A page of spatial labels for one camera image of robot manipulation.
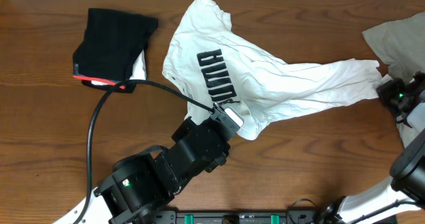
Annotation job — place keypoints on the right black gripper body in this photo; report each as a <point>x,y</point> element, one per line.
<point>394,95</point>

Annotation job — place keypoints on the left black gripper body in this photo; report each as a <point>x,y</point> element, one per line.
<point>224,126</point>

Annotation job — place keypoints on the white t-shirt black logo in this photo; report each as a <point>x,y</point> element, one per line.
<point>207,62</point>

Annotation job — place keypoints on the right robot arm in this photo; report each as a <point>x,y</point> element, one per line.
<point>403,189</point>

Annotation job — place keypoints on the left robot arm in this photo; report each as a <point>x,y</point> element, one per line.
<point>141,185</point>

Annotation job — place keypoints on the beige khaki shorts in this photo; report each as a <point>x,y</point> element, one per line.
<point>400,45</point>

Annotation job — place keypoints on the white folded garment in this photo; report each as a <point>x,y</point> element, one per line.
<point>138,72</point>

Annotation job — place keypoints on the black folded garment red trim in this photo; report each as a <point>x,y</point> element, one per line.
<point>112,42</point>

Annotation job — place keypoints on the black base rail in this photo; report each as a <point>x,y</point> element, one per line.
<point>173,217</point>

